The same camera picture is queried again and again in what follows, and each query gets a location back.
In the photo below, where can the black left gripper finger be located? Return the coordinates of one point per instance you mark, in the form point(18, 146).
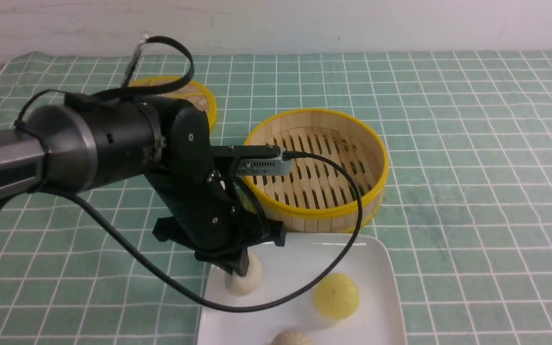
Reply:
point(236, 261)

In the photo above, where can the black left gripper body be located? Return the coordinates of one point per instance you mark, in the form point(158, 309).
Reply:
point(208, 216)

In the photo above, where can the white steamed bun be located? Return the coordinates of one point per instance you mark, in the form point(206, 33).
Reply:
point(244, 285)

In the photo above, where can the yellow steamed bun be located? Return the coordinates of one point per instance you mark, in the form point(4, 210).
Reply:
point(336, 297)

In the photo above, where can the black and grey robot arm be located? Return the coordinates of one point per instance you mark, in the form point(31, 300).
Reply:
point(79, 146)

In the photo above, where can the beige steamed bun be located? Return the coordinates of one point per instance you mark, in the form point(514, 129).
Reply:
point(291, 337)

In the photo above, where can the white square plate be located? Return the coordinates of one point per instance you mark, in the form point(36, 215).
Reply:
point(377, 321)

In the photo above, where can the yellow bamboo steamer basket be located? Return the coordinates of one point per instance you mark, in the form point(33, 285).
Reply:
point(314, 197)

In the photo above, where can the yellow bamboo steamer lid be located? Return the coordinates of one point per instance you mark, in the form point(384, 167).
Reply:
point(195, 92)

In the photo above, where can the green checked tablecloth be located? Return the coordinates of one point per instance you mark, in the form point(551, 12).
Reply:
point(466, 218)

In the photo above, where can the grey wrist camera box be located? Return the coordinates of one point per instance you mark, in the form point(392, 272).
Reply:
point(250, 160)

